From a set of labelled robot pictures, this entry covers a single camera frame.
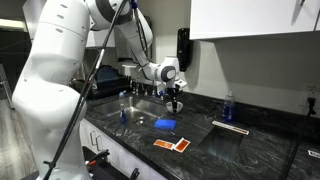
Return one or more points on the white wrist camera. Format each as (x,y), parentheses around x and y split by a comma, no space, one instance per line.
(181,84)

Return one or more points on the white lower cabinet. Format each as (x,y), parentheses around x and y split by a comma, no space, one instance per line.
(116,153)

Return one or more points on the white cabinet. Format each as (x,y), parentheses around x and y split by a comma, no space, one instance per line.
(116,153)
(250,16)

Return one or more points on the small white bowl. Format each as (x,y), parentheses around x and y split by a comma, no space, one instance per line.
(180,107)

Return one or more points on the small white counter label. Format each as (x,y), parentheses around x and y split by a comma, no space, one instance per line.
(314,154)

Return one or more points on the plain orange sauce packet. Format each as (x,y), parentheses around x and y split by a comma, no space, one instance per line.
(182,145)

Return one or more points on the printed orange sauce packet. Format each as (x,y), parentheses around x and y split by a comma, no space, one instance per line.
(163,144)

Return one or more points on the white wall outlet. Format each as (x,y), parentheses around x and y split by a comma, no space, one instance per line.
(313,90)

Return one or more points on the blue spray bottle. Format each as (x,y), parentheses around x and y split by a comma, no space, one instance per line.
(228,108)

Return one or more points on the black dish rack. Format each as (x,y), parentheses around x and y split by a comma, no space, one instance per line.
(108,80)

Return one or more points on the white label strip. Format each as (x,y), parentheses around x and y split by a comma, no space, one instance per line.
(230,127)

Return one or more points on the metal sink drain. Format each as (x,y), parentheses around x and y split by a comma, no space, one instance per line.
(140,120)

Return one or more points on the white upper cabinet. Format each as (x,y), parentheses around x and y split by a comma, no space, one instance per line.
(250,16)

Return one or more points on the square countertop trash opening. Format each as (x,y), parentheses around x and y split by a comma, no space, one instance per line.
(221,144)

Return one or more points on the stainless steel sink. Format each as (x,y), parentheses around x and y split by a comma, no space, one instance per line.
(110,107)

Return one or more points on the clear blue soap bottle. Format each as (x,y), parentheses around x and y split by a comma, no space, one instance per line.
(122,111)

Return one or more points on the blue sponge cloth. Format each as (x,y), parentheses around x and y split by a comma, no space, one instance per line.
(165,124)

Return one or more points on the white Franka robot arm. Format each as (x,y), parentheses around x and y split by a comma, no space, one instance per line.
(50,66)

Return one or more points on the black cart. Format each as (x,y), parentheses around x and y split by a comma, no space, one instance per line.
(100,166)

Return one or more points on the black wall soap dispenser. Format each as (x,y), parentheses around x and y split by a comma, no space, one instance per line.
(184,48)

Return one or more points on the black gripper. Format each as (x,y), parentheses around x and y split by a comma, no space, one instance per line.
(172,91)

